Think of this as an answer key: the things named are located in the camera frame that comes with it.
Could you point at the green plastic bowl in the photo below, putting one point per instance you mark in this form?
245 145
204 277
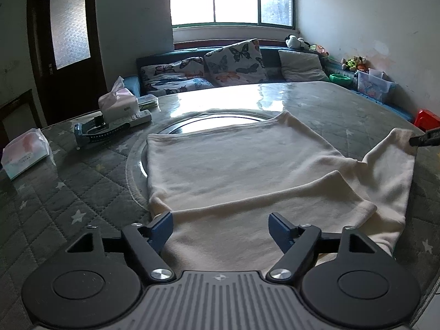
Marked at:
341 80

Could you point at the butterfly pillow standing upright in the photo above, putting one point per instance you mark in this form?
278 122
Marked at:
237 64

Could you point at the clear plastic storage box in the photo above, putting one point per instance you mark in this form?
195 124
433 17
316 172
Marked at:
376 88

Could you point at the grey quilted star table cover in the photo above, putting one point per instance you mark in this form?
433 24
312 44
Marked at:
59 197

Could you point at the black white plush toy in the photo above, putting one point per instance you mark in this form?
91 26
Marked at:
294 42

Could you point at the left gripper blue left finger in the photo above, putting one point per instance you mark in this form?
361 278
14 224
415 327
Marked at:
159 230

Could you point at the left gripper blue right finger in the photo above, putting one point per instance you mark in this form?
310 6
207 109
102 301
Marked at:
282 231

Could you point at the blue sofa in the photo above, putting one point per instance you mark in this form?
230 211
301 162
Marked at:
272 64

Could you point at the white pink tissue box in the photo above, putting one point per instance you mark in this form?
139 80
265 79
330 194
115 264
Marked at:
118 103

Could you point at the white power strip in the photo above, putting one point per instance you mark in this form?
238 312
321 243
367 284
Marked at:
141 117

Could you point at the cream knit sweater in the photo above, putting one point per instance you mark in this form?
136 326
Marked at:
305 179

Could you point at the pink tissue pack in plastic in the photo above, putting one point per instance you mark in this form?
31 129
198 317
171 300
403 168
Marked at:
25 151

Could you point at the colourful plush toys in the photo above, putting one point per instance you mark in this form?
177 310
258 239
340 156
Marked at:
356 63

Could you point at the red plastic object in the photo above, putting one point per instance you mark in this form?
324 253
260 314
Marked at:
426 120

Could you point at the grey plain pillow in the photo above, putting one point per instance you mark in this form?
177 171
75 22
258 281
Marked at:
301 67

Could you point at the small green booklet stack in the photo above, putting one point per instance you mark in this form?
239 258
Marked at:
147 101

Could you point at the butterfly pillow lying flat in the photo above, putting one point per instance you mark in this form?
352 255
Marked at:
172 78

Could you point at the round black induction cooktop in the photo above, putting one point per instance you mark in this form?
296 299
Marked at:
187 162

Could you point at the dark wooden glass door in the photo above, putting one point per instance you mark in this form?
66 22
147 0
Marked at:
65 57

